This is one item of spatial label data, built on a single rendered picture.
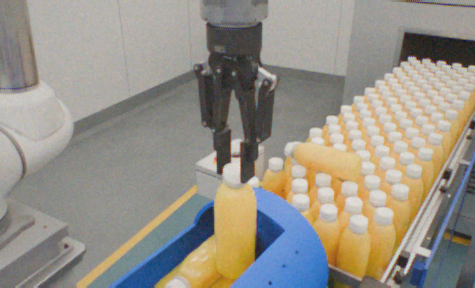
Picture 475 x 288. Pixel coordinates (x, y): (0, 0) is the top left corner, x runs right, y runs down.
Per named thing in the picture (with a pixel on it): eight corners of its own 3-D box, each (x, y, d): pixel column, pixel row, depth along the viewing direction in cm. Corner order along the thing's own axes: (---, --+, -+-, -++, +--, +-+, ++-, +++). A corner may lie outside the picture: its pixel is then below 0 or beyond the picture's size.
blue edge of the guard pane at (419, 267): (373, 386, 124) (405, 261, 101) (436, 244, 181) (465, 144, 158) (390, 396, 121) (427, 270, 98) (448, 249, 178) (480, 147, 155)
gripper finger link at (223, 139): (219, 135, 62) (215, 134, 62) (220, 175, 65) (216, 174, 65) (231, 129, 64) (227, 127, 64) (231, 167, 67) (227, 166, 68)
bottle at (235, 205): (260, 259, 75) (264, 171, 67) (245, 285, 70) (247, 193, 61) (225, 249, 78) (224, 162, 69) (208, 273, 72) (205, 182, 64)
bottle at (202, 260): (223, 230, 88) (160, 281, 75) (236, 212, 83) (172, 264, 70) (246, 254, 86) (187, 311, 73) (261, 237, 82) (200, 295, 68)
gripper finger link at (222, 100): (224, 68, 56) (215, 65, 56) (213, 137, 62) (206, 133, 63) (240, 62, 59) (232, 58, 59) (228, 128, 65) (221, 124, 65)
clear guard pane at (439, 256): (389, 391, 122) (424, 269, 99) (446, 248, 178) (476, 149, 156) (391, 392, 121) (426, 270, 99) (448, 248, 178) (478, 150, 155)
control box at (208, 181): (196, 193, 119) (194, 162, 114) (237, 165, 133) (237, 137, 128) (224, 205, 113) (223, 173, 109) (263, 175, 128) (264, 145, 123)
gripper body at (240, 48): (191, 22, 54) (194, 89, 58) (244, 29, 49) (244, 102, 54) (225, 14, 59) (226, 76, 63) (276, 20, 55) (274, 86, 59)
